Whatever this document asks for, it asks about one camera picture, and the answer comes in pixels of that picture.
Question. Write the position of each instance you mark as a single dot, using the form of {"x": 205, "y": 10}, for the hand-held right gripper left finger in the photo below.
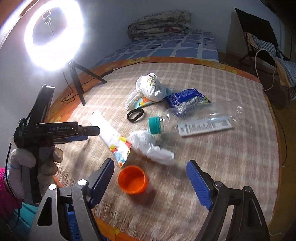
{"x": 103, "y": 179}

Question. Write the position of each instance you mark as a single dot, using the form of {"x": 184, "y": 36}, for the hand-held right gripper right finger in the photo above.
{"x": 198, "y": 185}

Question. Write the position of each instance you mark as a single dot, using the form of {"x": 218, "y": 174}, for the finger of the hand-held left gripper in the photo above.
{"x": 90, "y": 131}
{"x": 69, "y": 139}

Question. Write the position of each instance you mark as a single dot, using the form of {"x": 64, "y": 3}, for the white colourful paper wrapper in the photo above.
{"x": 108, "y": 134}

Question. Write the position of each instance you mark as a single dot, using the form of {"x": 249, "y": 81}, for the white plastic bag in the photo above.
{"x": 150, "y": 88}

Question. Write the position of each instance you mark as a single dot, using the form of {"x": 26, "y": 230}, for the blue snack packet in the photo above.
{"x": 182, "y": 97}

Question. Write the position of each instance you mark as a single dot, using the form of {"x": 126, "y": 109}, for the person's left hand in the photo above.
{"x": 16, "y": 171}

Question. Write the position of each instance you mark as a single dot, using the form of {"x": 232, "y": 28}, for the beige plaid fringed blanket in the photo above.
{"x": 208, "y": 162}

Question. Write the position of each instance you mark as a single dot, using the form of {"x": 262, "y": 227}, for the orange plastic cup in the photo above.
{"x": 133, "y": 183}

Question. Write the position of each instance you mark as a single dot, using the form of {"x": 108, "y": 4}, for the crumpled white tissue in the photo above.
{"x": 143, "y": 141}

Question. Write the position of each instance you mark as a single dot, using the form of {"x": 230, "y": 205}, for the colourful small packet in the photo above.
{"x": 143, "y": 103}

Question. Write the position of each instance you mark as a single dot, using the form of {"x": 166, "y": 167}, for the clear plastic bottle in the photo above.
{"x": 201, "y": 115}

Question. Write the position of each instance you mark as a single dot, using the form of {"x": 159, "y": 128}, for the blue checked bed sheet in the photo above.
{"x": 173, "y": 48}

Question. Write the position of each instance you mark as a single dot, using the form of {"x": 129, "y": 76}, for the orange floral bed sheet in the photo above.
{"x": 231, "y": 67}

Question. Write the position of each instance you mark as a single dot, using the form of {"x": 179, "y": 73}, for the folded floral quilt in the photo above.
{"x": 159, "y": 25}

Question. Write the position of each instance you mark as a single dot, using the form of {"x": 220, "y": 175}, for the striped cloth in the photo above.
{"x": 266, "y": 44}

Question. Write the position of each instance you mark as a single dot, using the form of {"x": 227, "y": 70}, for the black chair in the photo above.
{"x": 254, "y": 23}

